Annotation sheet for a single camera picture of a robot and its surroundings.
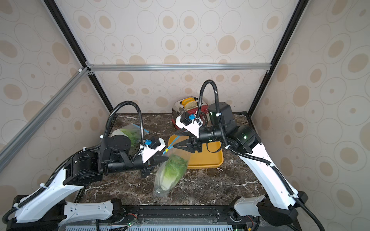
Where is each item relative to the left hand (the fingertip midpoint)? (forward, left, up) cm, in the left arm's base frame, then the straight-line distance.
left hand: (169, 160), depth 52 cm
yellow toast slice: (+53, -7, -18) cm, 56 cm away
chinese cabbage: (+4, -1, -17) cm, 17 cm away
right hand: (+9, -4, +3) cm, 10 cm away
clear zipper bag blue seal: (+47, +37, -39) cm, 71 cm away
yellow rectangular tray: (+20, -22, -36) cm, 47 cm away
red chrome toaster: (+50, -18, -25) cm, 59 cm away
